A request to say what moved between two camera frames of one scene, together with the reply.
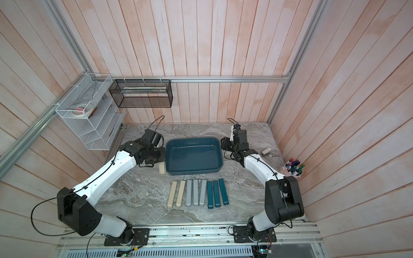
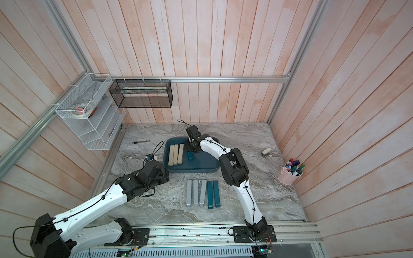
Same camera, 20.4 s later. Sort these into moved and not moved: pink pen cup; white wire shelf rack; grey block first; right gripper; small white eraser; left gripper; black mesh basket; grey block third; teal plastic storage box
Moved: right gripper; left gripper
Not moved: small white eraser; grey block first; white wire shelf rack; black mesh basket; pink pen cup; grey block third; teal plastic storage box
